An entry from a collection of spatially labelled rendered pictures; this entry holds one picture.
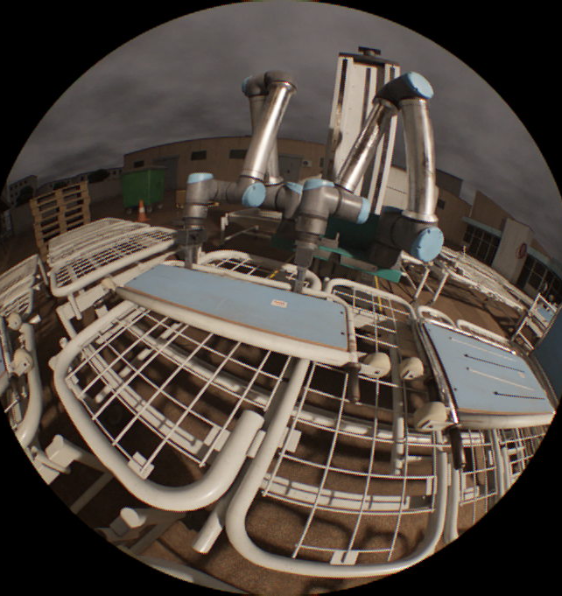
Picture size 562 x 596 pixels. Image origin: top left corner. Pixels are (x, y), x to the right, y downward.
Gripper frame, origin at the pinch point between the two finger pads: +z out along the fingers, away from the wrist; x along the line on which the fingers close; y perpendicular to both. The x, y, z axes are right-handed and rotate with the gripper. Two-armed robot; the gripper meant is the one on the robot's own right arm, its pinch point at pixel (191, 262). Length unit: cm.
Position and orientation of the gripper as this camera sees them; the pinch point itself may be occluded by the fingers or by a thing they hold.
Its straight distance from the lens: 78.0
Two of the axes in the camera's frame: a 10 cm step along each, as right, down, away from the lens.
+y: 9.7, 2.3, -1.3
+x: 2.0, -3.3, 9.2
